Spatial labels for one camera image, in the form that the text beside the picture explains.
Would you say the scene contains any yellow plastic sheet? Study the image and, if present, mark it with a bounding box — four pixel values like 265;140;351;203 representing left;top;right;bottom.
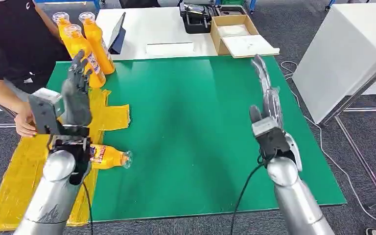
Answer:
0;87;131;233

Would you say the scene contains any black tool case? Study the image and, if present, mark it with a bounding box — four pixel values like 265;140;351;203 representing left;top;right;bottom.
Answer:
179;1;249;35

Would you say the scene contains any person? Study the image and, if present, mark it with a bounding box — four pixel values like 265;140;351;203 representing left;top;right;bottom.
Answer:
0;0;72;138

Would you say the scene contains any blue metal frame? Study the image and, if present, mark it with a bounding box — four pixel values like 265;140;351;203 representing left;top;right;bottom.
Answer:
35;0;102;11

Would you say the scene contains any white box lid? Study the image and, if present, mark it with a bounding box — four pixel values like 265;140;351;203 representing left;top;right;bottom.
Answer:
222;34;281;60

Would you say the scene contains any person's right hand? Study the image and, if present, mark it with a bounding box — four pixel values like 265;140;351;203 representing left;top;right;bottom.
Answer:
14;103;39;138

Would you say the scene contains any orange drink bottle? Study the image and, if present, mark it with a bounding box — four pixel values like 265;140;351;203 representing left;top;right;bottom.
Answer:
78;11;116;75
64;23;107;89
89;143;134;170
52;11;72;49

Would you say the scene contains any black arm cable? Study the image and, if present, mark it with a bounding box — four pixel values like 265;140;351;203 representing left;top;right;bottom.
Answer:
229;155;266;235
82;181;94;235

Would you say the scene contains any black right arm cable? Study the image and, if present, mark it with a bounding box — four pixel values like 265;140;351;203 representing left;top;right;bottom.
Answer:
229;155;266;235

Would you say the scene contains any white desk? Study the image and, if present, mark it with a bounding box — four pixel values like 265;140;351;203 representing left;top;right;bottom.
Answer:
95;6;257;62

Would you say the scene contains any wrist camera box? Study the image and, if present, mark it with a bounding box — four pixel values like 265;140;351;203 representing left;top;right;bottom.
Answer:
28;87;66;135
251;117;292;160

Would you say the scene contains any white foam sheet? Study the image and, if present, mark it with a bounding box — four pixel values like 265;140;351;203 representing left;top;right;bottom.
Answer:
218;24;252;39

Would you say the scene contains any green table mat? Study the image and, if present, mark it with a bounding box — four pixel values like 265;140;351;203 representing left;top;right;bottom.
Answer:
47;55;348;223

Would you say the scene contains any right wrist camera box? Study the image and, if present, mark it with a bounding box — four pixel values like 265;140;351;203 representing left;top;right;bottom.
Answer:
251;117;292;160

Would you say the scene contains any white floor cable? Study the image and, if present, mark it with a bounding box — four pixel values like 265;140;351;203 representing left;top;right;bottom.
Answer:
280;61;376;232

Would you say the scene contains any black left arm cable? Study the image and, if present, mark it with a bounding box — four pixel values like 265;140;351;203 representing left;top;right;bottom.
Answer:
82;181;94;235

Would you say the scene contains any white table with metal frame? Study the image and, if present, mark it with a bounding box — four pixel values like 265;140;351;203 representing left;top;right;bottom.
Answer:
292;2;376;208

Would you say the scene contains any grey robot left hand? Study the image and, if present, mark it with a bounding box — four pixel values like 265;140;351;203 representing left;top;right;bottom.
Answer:
61;49;93;128

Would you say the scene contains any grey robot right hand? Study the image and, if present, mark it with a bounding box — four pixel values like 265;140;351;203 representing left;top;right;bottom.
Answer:
249;54;284;126

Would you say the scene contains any tablet in dark blue case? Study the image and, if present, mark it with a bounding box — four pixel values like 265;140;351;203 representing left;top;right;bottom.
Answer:
108;12;127;55

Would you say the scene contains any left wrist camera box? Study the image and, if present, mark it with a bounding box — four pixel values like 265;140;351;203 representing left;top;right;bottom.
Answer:
28;87;66;135

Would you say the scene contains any open cardboard box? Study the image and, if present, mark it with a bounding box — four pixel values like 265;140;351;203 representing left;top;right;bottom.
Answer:
210;14;260;56

